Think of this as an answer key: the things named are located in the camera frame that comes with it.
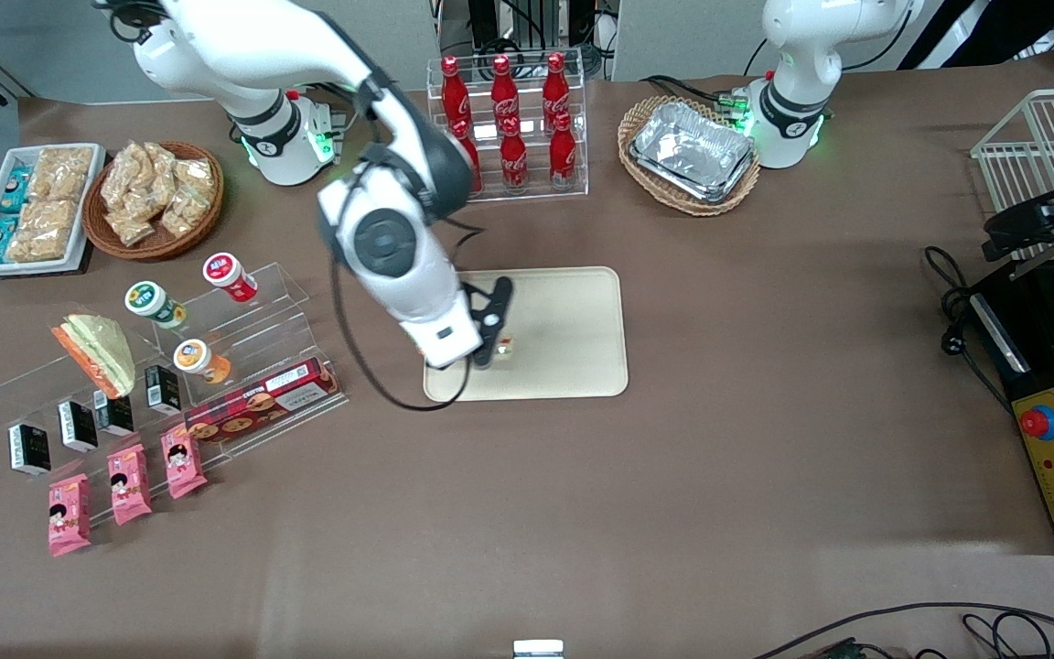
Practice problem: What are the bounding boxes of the long black floor cable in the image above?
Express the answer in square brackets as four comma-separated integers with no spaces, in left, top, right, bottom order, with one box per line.
[751,601,1054,659]

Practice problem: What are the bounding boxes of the red lid yogurt cup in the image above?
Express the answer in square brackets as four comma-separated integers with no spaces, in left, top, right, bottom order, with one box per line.
[203,253,259,303]

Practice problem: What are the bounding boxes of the light wicker basket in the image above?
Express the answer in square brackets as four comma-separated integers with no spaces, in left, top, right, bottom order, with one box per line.
[618,95,762,218]

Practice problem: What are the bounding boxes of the looped black floor cable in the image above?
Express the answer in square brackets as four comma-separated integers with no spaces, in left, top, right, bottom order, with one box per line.
[962,611,1054,659]

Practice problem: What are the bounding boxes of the black cables at arm base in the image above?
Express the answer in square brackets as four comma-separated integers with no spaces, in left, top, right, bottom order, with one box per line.
[641,75,752,118]

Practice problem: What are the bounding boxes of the small black drink carton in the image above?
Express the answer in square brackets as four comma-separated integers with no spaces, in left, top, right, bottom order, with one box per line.
[58,400,99,454]
[92,389,134,438]
[145,364,182,415]
[8,423,52,477]

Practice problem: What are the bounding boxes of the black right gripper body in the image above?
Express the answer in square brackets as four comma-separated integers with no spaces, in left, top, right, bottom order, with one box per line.
[459,275,515,335]

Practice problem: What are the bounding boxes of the red cookie box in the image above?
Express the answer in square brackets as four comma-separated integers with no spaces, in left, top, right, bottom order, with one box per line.
[184,359,342,445]

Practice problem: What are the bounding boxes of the clear bag of puffed snacks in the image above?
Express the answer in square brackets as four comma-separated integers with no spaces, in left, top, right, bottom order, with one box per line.
[159,188,213,239]
[176,157,217,198]
[143,142,180,198]
[102,145,149,208]
[106,206,158,247]

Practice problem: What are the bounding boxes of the clear acrylic stepped shelf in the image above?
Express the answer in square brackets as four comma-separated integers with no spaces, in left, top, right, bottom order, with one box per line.
[0,263,350,532]

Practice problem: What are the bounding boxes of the black sealing machine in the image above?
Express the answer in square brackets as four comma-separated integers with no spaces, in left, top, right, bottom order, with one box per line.
[966,178,1054,556]

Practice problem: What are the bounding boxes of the orange lid yogurt cup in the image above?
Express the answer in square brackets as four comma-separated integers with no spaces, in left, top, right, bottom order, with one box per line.
[173,339,231,385]

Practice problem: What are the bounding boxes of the white rectangular serving tray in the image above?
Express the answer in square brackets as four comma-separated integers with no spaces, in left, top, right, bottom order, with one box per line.
[0,144,107,275]

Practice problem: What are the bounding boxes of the pink snack packet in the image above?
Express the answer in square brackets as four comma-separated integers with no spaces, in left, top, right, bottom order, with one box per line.
[107,444,153,526]
[48,473,92,557]
[161,427,209,500]

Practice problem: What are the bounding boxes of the grey cables at arm base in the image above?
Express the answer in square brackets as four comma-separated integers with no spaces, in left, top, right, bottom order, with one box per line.
[285,82,366,140]

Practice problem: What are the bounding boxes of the clear acrylic bottle rack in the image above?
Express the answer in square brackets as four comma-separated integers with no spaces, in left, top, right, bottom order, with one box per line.
[426,57,589,206]

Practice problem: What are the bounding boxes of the white wire basket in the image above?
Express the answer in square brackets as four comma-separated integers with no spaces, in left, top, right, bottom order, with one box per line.
[971,87,1054,262]

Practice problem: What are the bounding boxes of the rice cracker pack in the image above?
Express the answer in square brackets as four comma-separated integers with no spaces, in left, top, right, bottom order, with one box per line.
[30,146,95,204]
[5,200,80,265]

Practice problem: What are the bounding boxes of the black power cable with plug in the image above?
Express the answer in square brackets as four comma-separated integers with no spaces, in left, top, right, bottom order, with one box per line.
[923,245,1013,413]

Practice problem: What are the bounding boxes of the beige plastic tray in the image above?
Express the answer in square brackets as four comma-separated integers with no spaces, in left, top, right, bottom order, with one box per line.
[423,266,629,404]

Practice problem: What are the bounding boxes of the red cola bottle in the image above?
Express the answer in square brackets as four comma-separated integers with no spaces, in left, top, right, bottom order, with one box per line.
[549,112,578,190]
[441,57,473,124]
[490,55,521,124]
[500,117,530,193]
[456,121,484,196]
[543,52,572,120]

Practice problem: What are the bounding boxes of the green lid yogurt cup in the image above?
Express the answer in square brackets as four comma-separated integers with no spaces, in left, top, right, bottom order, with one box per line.
[124,281,188,330]

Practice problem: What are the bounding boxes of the brown wicker basket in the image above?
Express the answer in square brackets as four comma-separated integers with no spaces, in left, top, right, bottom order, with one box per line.
[82,140,224,262]

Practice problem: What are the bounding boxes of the aluminium foil tray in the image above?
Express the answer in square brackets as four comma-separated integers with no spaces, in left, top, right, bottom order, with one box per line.
[629,101,757,204]

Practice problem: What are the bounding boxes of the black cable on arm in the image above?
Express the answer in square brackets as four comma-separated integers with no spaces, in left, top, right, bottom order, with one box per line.
[330,78,482,413]

